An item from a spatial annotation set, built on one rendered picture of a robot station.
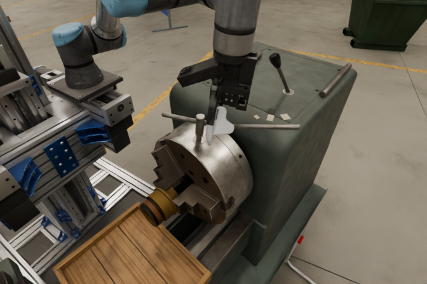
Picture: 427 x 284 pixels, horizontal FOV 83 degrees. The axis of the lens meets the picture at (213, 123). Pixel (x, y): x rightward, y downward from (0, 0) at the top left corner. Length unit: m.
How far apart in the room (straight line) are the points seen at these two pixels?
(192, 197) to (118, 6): 0.49
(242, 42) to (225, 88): 0.10
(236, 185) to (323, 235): 1.42
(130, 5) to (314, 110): 0.58
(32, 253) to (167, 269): 1.19
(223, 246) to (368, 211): 1.58
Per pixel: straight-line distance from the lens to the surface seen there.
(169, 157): 0.71
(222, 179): 0.63
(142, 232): 0.92
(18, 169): 1.09
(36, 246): 1.92
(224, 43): 0.44
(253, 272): 1.22
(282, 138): 0.66
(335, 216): 2.15
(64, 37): 1.09
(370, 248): 2.12
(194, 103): 0.80
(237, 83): 0.50
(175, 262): 0.86
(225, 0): 0.42
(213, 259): 0.87
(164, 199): 0.68
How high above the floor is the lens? 1.68
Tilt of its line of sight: 39 degrees down
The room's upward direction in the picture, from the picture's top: straight up
